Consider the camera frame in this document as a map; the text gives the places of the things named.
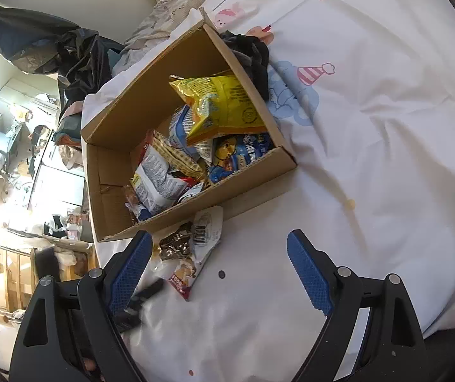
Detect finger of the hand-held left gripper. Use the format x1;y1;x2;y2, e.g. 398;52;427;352
114;279;165;333

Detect red beige snack packet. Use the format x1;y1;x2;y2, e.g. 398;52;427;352
167;258;203;302

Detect cardboard box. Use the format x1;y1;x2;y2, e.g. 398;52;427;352
80;8;297;243

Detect black plastic bag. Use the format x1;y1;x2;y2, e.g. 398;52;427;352
0;4;125;109

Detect dark cloth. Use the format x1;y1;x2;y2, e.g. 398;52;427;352
218;31;271;101

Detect white printed bed sheet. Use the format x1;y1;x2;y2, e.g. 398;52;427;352
82;0;455;382

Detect brown gold snack packet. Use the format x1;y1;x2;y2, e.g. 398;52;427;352
158;223;195;262

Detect yellow patterned snack packet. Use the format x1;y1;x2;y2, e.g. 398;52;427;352
153;131;208;180

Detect beige duvet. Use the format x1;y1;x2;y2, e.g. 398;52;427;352
123;0;252;53

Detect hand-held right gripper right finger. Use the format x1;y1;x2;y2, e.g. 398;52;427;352
286;229;431;382

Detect white cabinet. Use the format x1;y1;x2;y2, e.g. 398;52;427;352
32;163;87;212

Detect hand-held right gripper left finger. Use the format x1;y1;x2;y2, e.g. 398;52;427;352
9;230;153;382

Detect stacked cardboard boxes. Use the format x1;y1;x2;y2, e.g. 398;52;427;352
0;243;34;312

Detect blue yellow snack packet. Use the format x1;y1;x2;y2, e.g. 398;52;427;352
207;132;273;184

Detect white barcode snack packet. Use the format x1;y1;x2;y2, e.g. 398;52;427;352
189;206;224;264

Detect white yellow snack packet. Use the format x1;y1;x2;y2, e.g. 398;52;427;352
131;143;191;214

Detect white blue snack packet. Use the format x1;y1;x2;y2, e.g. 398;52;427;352
169;105;213;160

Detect large yellow snack bag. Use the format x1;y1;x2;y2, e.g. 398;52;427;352
169;72;268;146

